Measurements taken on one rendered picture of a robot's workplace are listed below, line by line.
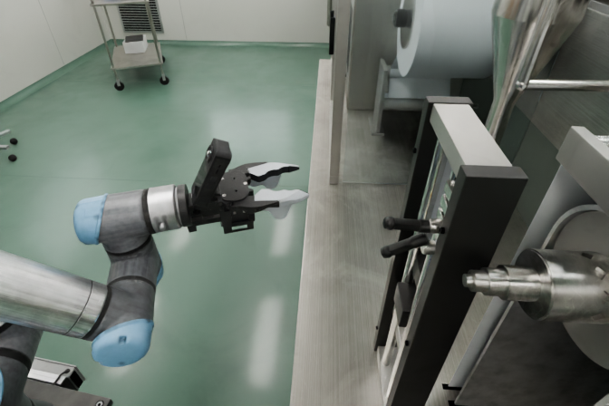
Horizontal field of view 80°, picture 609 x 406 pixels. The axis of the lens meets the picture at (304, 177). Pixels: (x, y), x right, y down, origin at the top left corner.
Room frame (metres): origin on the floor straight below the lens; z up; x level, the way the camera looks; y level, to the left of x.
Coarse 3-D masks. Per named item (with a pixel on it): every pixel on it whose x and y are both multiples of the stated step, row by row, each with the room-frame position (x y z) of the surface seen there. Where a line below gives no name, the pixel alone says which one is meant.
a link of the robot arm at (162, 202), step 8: (152, 192) 0.45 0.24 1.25; (160, 192) 0.45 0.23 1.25; (168, 192) 0.45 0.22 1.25; (176, 192) 0.45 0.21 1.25; (152, 200) 0.43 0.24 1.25; (160, 200) 0.43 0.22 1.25; (168, 200) 0.43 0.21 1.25; (176, 200) 0.44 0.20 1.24; (152, 208) 0.42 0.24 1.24; (160, 208) 0.42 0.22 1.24; (168, 208) 0.42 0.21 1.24; (176, 208) 0.43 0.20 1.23; (152, 216) 0.42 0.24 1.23; (160, 216) 0.42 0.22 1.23; (168, 216) 0.42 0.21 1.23; (176, 216) 0.42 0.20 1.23; (152, 224) 0.41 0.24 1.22; (160, 224) 0.41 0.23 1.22; (168, 224) 0.42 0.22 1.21; (176, 224) 0.42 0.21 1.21
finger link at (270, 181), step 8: (256, 168) 0.52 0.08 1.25; (264, 168) 0.52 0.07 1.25; (272, 168) 0.52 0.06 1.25; (280, 168) 0.53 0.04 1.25; (288, 168) 0.53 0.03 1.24; (296, 168) 0.54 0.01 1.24; (256, 176) 0.50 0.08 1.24; (264, 176) 0.51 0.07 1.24; (272, 176) 0.53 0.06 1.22; (280, 176) 0.54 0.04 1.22; (256, 184) 0.52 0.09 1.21; (264, 184) 0.53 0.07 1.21; (272, 184) 0.54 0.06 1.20
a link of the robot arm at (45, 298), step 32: (0, 256) 0.29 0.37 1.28; (0, 288) 0.26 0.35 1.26; (32, 288) 0.27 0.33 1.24; (64, 288) 0.29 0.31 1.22; (96, 288) 0.31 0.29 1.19; (128, 288) 0.34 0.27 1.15; (0, 320) 0.25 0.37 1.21; (32, 320) 0.25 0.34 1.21; (64, 320) 0.26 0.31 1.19; (96, 320) 0.28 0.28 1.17; (128, 320) 0.29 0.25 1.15; (96, 352) 0.25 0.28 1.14; (128, 352) 0.26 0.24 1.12
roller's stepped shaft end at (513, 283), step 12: (468, 276) 0.21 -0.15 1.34; (480, 276) 0.21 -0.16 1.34; (492, 276) 0.21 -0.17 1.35; (504, 276) 0.21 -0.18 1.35; (516, 276) 0.21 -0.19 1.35; (528, 276) 0.21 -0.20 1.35; (480, 288) 0.20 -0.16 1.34; (492, 288) 0.20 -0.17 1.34; (504, 288) 0.20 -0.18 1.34; (516, 288) 0.20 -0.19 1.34; (528, 288) 0.20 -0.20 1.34; (540, 288) 0.20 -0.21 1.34; (516, 300) 0.20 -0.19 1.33; (528, 300) 0.20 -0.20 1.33
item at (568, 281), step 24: (528, 264) 0.22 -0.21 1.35; (552, 264) 0.21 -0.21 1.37; (576, 264) 0.21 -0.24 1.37; (600, 264) 0.21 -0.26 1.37; (552, 288) 0.19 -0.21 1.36; (576, 288) 0.19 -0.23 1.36; (600, 288) 0.19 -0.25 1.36; (528, 312) 0.20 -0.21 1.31; (552, 312) 0.18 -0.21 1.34; (576, 312) 0.18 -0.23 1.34; (600, 312) 0.18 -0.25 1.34
